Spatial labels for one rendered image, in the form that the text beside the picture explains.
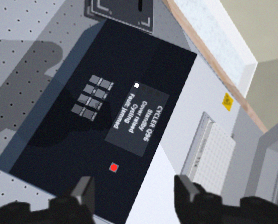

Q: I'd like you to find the white benchtop thermal cycler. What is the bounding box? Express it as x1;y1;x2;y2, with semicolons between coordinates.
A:
0;18;278;224

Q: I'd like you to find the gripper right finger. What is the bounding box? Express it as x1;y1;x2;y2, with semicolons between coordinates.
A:
174;175;278;224

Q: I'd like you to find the black rectangular frame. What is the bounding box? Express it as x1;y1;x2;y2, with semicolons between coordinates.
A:
84;0;154;34

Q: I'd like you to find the grey perforated base plate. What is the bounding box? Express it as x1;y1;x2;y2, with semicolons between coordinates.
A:
0;0;236;211

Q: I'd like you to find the grey pcr plate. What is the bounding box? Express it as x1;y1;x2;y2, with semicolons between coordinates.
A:
186;119;238;197

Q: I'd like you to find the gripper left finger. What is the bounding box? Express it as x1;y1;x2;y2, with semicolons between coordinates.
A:
0;176;96;224

